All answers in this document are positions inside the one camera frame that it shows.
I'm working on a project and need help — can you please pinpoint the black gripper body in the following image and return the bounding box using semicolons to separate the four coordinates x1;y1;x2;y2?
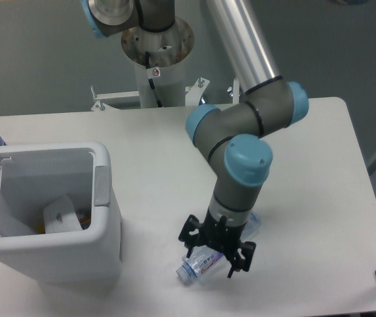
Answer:
198;211;246;258

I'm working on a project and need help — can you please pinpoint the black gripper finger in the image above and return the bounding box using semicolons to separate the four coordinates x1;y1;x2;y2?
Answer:
226;241;256;279
178;215;208;258

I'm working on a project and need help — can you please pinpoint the clear plastic water bottle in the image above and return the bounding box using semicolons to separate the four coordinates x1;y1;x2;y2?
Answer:
176;212;261;285

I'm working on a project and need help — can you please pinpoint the white plastic wrapper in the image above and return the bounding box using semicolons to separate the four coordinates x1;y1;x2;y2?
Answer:
43;195;82;234

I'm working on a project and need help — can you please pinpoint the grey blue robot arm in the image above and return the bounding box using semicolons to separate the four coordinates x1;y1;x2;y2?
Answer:
81;1;309;272

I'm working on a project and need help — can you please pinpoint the white plastic trash can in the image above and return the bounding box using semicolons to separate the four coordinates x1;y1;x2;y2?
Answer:
0;142;122;283

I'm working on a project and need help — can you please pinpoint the white metal frame bracket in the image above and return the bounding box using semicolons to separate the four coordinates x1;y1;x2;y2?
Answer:
90;75;243;112

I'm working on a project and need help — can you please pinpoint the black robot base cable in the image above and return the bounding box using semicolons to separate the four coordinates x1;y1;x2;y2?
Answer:
144;50;163;108

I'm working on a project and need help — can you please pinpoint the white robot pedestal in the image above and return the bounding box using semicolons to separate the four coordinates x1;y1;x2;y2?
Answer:
121;17;195;108

